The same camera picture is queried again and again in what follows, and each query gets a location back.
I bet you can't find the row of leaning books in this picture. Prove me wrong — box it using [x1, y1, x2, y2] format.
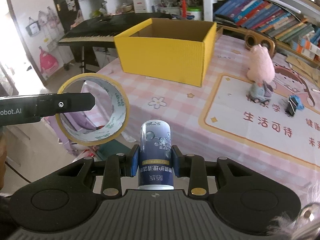
[213, 0, 319, 62]

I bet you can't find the blue white spray bottle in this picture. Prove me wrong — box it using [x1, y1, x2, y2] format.
[138, 120, 174, 190]

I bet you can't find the green lid white jar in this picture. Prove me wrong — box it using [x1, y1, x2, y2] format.
[186, 7, 202, 21]

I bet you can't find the pink plush pig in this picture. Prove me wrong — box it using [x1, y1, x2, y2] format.
[247, 44, 275, 83]

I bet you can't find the black electronic keyboard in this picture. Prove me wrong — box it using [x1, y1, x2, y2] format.
[58, 12, 172, 48]

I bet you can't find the red bottle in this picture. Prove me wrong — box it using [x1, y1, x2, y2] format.
[180, 0, 187, 18]

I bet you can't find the wooden retro speaker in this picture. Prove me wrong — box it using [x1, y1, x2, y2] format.
[245, 30, 276, 57]

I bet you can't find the yellow tape roll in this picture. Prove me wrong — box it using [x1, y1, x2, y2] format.
[55, 73, 130, 146]

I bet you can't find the grey purple toy truck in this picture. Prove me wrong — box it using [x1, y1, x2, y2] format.
[247, 81, 273, 105]

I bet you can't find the pink checkered tablecloth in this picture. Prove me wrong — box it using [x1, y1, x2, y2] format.
[87, 33, 320, 205]

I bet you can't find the yellow cardboard box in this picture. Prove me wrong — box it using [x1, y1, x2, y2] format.
[114, 18, 217, 87]

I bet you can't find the blue plastic bag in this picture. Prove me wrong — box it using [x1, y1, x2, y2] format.
[290, 95, 304, 111]

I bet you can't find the person's left hand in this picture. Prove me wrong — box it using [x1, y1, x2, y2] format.
[0, 132, 7, 189]

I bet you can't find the pink backpack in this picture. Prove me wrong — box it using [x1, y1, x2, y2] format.
[39, 47, 59, 75]

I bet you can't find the black binder clip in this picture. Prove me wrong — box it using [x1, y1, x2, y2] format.
[285, 96, 298, 117]

